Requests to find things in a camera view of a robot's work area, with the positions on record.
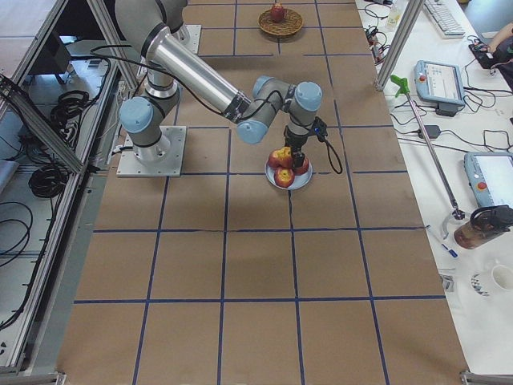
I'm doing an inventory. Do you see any blue teach pendant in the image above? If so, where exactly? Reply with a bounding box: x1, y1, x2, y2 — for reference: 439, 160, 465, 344
463, 152, 513, 208
414, 60, 465, 107

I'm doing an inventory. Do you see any green handled reach grabber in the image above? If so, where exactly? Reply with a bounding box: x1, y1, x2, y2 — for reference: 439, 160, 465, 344
390, 75, 467, 240

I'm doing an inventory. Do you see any blue pen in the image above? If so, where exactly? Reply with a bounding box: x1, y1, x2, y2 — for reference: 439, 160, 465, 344
426, 225, 458, 258

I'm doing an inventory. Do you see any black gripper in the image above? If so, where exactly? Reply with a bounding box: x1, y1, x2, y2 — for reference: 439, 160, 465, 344
284, 125, 313, 168

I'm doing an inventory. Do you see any light blue plate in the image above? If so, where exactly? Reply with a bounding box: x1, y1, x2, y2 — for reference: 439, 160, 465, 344
265, 157, 313, 190

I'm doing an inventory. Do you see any white mug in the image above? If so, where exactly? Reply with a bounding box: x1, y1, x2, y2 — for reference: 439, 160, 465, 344
471, 265, 512, 297

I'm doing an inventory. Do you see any clear plastic bottle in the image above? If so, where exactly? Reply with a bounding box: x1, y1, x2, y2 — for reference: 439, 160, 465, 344
386, 0, 405, 30

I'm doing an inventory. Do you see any white keyboard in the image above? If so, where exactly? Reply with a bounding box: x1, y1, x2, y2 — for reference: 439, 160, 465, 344
423, 0, 466, 39

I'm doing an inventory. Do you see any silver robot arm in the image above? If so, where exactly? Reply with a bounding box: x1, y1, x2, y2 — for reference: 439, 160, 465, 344
115, 1, 327, 166

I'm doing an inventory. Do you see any woven wicker basket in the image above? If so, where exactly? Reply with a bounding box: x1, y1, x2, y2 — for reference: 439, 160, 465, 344
258, 8, 304, 38

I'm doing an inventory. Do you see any aluminium frame post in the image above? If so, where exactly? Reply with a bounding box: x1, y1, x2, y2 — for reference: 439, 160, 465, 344
374, 0, 424, 91

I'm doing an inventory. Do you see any red yellow apple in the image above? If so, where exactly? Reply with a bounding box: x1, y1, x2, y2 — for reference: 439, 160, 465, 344
277, 146, 293, 168

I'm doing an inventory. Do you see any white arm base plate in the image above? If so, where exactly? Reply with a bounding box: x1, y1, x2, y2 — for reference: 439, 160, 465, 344
116, 126, 187, 177
173, 24, 202, 54

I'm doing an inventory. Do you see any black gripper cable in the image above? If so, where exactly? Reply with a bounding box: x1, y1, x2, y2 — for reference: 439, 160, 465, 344
312, 128, 344, 175

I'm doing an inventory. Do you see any dark red apple in basket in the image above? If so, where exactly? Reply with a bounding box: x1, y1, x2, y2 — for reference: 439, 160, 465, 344
269, 2, 286, 23

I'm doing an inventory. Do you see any red apple on plate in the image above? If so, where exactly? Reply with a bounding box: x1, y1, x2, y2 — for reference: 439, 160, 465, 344
293, 157, 309, 176
268, 150, 281, 168
273, 167, 295, 188

